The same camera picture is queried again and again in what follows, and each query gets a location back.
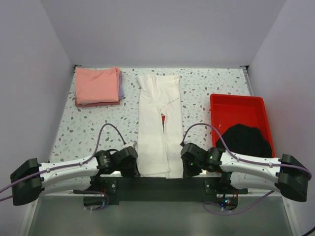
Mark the folded salmon pink t-shirt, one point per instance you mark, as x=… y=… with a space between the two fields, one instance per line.
x=95 y=86

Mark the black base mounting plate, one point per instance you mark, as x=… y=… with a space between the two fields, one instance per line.
x=113 y=190

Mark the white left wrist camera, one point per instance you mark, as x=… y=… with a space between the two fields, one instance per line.
x=132 y=144

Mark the white t-shirt red print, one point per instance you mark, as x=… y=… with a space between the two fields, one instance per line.
x=160 y=127

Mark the folded lavender t-shirt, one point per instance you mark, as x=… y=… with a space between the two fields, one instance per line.
x=121 y=90

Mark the folded dusty red t-shirt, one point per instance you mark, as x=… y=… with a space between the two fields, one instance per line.
x=95 y=104

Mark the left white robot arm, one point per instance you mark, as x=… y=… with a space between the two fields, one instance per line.
x=33 y=179

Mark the black t-shirt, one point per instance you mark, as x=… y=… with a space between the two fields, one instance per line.
x=247 y=140

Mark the red plastic bin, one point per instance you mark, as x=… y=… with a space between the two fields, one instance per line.
x=229 y=110

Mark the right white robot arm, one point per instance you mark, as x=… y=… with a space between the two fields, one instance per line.
x=285 y=175

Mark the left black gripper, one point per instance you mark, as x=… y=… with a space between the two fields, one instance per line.
x=134 y=172

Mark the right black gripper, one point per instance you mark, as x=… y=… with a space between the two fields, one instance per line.
x=187 y=172

